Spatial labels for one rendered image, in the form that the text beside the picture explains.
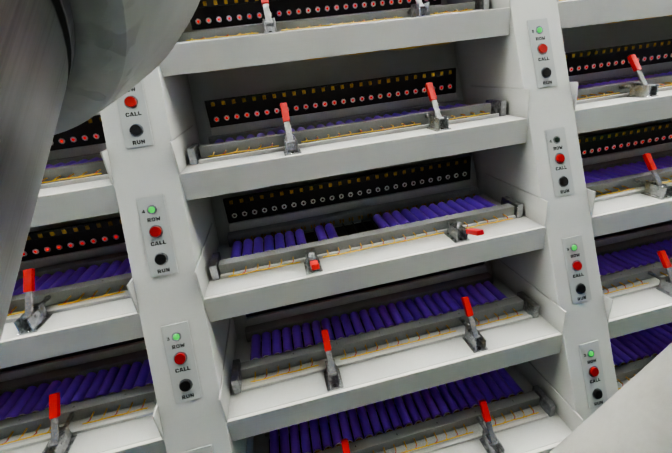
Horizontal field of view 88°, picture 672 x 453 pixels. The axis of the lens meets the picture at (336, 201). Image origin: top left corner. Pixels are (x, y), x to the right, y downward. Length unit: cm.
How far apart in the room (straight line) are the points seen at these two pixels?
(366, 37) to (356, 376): 58
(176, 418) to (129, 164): 40
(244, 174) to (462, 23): 46
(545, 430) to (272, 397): 52
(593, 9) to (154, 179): 84
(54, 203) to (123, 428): 37
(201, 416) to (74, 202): 38
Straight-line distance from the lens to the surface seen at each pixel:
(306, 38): 63
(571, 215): 77
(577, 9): 86
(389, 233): 64
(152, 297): 62
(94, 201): 64
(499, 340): 75
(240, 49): 62
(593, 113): 82
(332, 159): 58
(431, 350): 71
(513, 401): 88
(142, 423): 74
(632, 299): 93
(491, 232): 69
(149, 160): 60
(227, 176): 58
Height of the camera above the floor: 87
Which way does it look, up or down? 2 degrees down
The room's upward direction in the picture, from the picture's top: 10 degrees counter-clockwise
